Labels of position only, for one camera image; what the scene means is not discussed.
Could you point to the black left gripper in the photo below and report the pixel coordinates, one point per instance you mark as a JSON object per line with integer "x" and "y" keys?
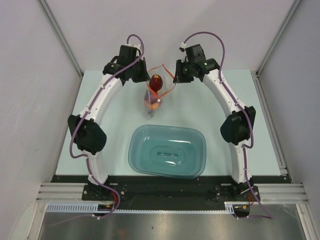
{"x": 144, "y": 76}

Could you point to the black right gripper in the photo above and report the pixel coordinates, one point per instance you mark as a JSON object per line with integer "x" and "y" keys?
{"x": 178, "y": 77}

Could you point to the dark purple fake fruit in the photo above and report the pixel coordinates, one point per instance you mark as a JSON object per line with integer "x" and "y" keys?
{"x": 156, "y": 82}

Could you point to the clear zip bag orange seal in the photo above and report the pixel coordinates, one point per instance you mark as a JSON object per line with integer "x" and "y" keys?
{"x": 153, "y": 100}

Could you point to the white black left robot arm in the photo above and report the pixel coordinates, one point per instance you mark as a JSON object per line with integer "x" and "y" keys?
{"x": 85, "y": 127}

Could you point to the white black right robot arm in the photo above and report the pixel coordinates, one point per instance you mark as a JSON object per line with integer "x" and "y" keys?
{"x": 237, "y": 129}

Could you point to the teal transparent plastic tub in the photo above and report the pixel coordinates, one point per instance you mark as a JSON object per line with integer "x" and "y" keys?
{"x": 168, "y": 151}

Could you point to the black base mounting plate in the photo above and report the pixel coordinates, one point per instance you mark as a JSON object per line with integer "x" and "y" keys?
{"x": 176, "y": 204}

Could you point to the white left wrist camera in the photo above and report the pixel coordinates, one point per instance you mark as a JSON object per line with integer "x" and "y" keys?
{"x": 137, "y": 46}

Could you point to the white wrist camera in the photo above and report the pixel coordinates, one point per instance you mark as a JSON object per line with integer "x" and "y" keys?
{"x": 137, "y": 46}
{"x": 182, "y": 47}

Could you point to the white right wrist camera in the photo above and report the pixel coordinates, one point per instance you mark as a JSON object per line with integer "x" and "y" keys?
{"x": 182, "y": 47}

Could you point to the aluminium corner rail right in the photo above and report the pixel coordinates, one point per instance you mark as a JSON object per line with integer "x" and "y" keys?
{"x": 279, "y": 35}

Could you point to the aluminium corner rail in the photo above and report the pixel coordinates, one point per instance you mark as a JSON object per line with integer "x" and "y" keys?
{"x": 279, "y": 35}
{"x": 49, "y": 15}

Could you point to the aluminium corner rail left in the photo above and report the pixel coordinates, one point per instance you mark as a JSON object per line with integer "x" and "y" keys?
{"x": 49, "y": 15}

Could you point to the aluminium front rail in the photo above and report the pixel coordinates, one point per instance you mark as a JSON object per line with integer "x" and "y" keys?
{"x": 274, "y": 193}

